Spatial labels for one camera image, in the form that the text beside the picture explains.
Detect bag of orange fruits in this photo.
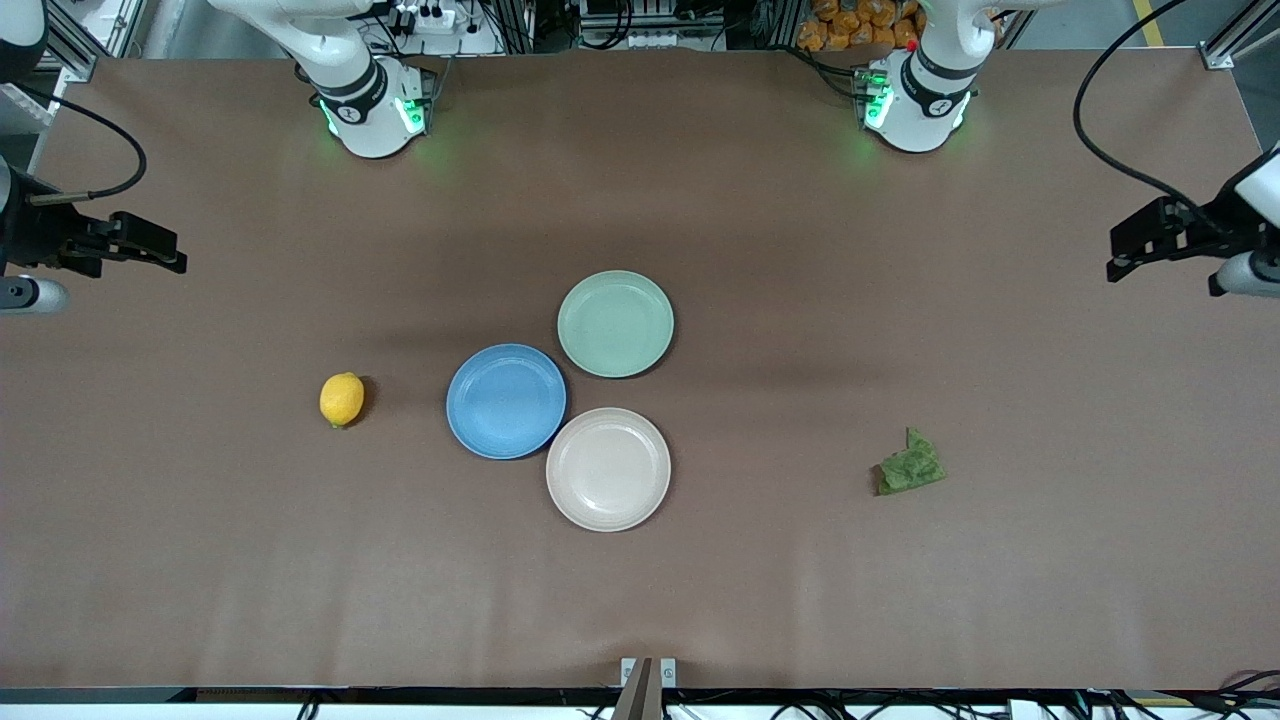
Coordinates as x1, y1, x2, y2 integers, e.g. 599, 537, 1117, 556
797, 0, 927, 52

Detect beige plate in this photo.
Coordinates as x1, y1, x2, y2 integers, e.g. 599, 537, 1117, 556
545, 407, 672, 533

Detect green lettuce leaf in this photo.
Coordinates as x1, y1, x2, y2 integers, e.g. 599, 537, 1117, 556
876, 427, 948, 497

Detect white power strip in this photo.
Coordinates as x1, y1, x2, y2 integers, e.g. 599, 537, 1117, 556
390, 4, 457, 33

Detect aluminium frame profile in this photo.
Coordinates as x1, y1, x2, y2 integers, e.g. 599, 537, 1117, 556
1200, 0, 1280, 71
0, 0, 151, 101

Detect yellow lemon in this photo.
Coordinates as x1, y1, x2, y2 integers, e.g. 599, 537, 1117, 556
319, 372, 367, 430

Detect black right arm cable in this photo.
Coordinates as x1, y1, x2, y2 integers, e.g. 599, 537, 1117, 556
18, 84, 149, 207

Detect black cable bundle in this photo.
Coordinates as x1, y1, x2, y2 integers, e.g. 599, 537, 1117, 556
783, 44, 871, 103

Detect metal table edge bracket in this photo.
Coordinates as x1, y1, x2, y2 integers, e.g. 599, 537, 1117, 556
619, 657, 678, 720

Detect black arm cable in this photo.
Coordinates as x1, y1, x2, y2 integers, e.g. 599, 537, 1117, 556
1072, 0, 1213, 217
18, 84, 149, 207

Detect green plate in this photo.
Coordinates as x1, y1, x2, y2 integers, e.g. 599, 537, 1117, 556
557, 270, 675, 379

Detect blue plate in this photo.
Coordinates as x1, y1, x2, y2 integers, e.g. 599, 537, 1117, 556
446, 344, 568, 461

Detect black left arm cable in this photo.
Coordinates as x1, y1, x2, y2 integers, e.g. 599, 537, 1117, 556
1072, 0, 1213, 217

